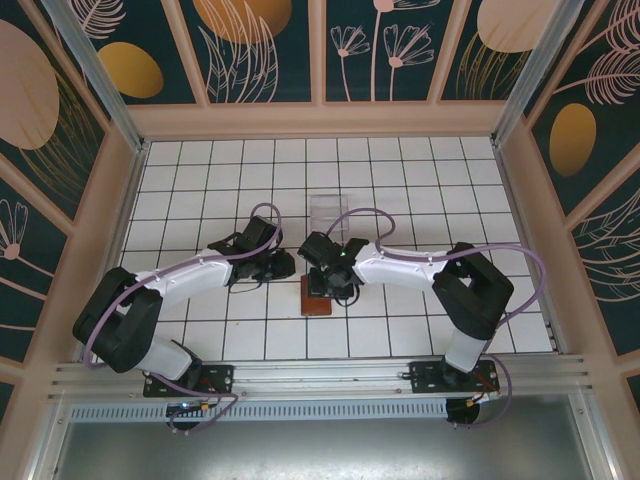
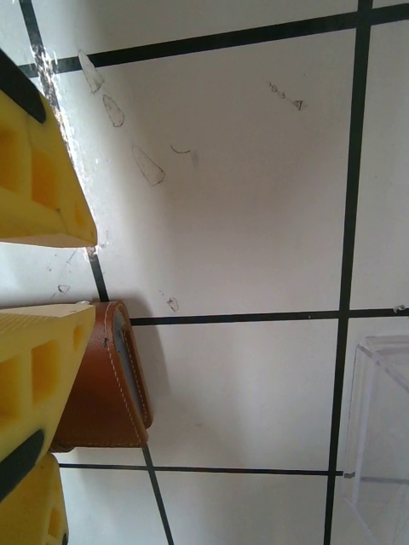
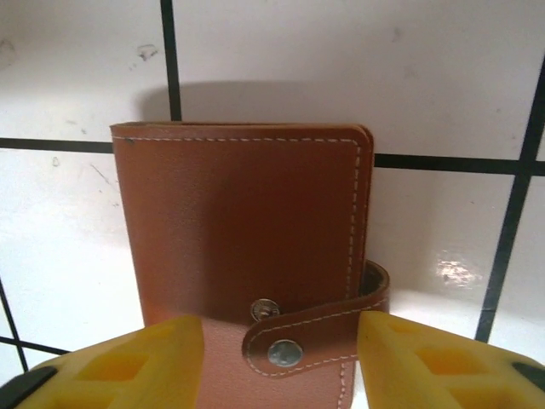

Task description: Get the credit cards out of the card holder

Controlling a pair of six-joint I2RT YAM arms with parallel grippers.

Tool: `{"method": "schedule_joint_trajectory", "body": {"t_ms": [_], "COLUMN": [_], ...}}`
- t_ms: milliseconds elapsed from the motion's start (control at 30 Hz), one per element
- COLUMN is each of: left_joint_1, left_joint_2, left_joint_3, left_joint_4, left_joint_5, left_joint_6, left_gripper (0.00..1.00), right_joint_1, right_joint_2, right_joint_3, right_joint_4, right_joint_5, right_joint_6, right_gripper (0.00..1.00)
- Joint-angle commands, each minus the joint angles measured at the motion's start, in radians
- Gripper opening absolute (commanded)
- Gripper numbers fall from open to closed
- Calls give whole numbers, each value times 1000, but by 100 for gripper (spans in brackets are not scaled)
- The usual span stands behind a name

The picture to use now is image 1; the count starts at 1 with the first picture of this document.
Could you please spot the brown leather card holder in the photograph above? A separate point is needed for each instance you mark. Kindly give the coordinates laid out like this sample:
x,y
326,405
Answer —
x,y
317,307

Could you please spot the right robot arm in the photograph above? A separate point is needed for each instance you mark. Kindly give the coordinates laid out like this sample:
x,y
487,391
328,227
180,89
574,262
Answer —
x,y
400,270

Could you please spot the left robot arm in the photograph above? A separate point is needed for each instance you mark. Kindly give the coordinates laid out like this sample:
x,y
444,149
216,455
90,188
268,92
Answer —
x,y
190,272

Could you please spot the clear plastic tray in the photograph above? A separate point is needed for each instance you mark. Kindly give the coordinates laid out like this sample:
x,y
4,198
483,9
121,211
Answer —
x,y
327,210

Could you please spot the grey metal panel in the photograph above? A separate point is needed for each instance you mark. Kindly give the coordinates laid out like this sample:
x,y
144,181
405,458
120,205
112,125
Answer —
x,y
320,450

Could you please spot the black electronics module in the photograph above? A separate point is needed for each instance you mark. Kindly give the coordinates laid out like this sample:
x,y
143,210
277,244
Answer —
x,y
462,412
190,422

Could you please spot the aluminium mounting rail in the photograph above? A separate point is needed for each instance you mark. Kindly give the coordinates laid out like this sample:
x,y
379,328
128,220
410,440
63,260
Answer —
x,y
320,375

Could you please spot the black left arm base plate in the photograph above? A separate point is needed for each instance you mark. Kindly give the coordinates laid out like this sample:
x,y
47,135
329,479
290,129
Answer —
x,y
220,380

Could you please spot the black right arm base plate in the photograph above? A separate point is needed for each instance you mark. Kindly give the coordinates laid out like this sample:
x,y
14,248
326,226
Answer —
x,y
425,377

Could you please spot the aluminium side rail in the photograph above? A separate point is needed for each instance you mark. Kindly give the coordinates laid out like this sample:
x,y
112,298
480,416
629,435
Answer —
x,y
515,200
130,200

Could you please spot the aluminium corner post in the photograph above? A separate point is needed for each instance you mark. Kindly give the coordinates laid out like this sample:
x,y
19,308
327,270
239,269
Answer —
x,y
527,75
102,75

